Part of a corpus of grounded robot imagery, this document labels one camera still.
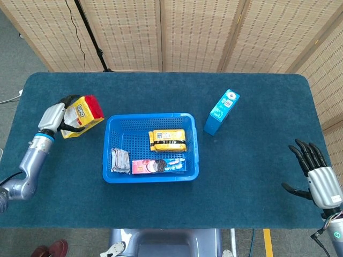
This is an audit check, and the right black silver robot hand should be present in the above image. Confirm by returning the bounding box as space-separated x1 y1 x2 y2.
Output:
281 138 343 210

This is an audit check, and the wide bamboo folding screen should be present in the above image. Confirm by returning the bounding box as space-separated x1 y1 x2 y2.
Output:
0 0 343 73

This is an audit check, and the black tripod stand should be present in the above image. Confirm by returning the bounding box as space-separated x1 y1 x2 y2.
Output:
73 0 115 73

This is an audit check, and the narrow bamboo folding screen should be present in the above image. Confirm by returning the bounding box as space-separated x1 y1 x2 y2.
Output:
296 24 343 185

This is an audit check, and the yellow black snack packet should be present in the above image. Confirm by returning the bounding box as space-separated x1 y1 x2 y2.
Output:
148 128 187 153

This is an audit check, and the blue carton box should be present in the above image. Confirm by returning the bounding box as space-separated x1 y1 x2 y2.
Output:
203 88 241 137

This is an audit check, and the dark red shoe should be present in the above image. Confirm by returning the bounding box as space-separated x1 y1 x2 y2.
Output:
31 239 68 257

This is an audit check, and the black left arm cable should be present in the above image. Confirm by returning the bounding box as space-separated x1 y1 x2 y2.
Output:
0 171 24 185

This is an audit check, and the white floor strip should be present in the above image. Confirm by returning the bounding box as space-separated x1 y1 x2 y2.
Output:
230 228 238 257

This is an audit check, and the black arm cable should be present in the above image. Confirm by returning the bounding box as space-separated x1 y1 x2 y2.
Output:
0 171 24 185
310 231 333 257

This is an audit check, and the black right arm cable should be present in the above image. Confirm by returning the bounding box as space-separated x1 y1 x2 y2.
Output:
310 231 333 257

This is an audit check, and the yellow floor tape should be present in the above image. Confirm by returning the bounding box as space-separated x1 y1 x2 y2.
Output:
263 229 274 257

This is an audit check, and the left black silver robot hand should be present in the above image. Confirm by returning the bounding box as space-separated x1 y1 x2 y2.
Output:
37 94 86 134

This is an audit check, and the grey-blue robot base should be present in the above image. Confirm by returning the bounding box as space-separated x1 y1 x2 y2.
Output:
108 228 223 257

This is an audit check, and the pink blue cookie pack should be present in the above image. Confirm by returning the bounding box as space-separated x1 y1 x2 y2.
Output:
131 157 187 175

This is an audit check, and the blue plastic perforated basket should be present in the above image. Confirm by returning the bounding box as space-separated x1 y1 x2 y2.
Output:
102 112 200 184

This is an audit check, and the thin black hanging cable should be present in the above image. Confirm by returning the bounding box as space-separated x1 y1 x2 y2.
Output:
65 0 87 72

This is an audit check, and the teal carpet table mat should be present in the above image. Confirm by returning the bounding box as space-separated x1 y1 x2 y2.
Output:
0 71 342 230

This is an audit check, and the yellow red Lipo snack bag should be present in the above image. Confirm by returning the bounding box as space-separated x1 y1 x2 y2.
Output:
60 95 105 139

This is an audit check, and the blue floor cable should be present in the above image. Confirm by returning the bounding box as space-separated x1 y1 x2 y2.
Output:
249 229 257 257

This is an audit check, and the white red small snack packet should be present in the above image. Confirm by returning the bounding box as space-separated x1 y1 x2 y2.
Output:
110 147 131 175

